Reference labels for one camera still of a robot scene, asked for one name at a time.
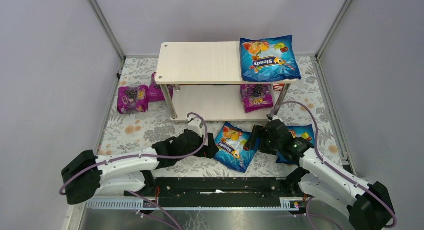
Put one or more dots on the red white packet behind shelf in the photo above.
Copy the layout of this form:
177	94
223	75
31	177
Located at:
278	87

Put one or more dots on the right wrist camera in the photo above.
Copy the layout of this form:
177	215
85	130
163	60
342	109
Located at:
272	117

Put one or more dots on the purple candy bag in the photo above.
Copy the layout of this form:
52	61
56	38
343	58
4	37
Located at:
132	99
155	93
256	96

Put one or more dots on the blue Slendy bag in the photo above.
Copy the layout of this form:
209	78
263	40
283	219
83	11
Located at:
232	151
305	131
268	60

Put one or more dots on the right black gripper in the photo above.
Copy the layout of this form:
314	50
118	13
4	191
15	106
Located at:
262	138

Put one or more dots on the white wooden two-tier shelf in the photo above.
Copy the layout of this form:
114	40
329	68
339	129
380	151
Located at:
205	78

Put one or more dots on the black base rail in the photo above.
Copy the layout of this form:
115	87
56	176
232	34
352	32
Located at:
178	186

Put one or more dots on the slotted cable duct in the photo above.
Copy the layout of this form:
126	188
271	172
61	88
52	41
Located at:
196	204

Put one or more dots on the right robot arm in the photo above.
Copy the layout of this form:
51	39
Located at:
367	206

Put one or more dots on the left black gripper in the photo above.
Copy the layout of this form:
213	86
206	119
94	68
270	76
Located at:
204	146

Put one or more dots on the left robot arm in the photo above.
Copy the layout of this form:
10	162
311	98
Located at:
88	174

